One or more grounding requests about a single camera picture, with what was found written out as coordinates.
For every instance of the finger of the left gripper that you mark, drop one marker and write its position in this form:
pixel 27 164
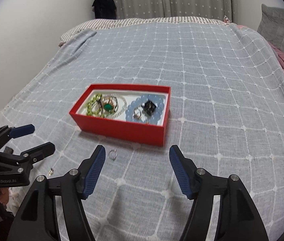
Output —
pixel 7 133
pixel 36 154

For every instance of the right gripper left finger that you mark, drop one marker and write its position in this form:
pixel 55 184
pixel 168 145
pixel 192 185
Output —
pixel 36 219

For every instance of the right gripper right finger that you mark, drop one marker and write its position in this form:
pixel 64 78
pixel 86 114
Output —
pixel 238 217

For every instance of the green bead bracelet pink pendant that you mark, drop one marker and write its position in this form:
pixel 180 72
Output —
pixel 95 107

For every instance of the gold cage ring green stone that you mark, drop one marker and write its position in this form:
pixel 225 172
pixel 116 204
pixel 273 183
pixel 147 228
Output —
pixel 110 104

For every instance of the black hair claw clip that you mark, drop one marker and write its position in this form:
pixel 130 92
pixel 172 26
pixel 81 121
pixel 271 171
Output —
pixel 149 107

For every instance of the grey checked bedspread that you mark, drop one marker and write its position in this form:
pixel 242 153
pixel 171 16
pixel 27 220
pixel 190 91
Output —
pixel 226 114

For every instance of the red cardboard box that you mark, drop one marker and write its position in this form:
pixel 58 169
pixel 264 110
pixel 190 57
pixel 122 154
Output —
pixel 123 130

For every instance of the striped bed sheet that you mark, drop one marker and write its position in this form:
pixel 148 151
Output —
pixel 98 24

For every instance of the black hanging garment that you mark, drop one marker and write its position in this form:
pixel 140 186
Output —
pixel 104 9

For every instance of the grey quilted pillow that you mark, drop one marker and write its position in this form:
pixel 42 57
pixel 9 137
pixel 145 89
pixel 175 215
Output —
pixel 271 26

